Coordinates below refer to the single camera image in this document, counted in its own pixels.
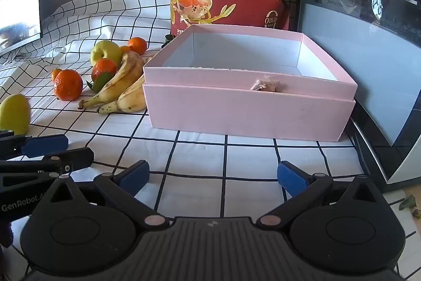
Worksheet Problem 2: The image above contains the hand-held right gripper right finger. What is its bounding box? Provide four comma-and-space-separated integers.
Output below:
257, 160, 385, 229

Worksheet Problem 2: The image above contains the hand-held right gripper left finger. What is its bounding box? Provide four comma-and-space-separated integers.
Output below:
43, 160, 170, 229

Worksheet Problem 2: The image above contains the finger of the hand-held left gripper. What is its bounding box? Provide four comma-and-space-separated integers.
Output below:
0, 130, 69, 160
0, 147, 95, 191

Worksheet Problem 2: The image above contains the green apple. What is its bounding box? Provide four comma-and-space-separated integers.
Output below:
0, 94, 31, 136
90, 40, 123, 66

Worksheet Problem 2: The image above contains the large tangerine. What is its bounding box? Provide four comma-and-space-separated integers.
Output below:
53, 69, 83, 101

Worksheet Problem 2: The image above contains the spotted yellow banana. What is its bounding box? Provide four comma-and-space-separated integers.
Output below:
78, 51, 145, 110
97, 73, 147, 114

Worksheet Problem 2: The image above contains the pink cardboard box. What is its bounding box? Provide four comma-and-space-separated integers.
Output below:
142, 25, 358, 141

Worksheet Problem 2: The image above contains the tangerine with green leaf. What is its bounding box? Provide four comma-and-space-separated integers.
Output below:
86, 58, 118, 93

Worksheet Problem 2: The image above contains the checked white tablecloth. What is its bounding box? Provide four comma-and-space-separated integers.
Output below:
0, 0, 365, 281

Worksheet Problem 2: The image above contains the computer case with glass panel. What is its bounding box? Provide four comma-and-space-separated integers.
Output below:
298, 0, 421, 193

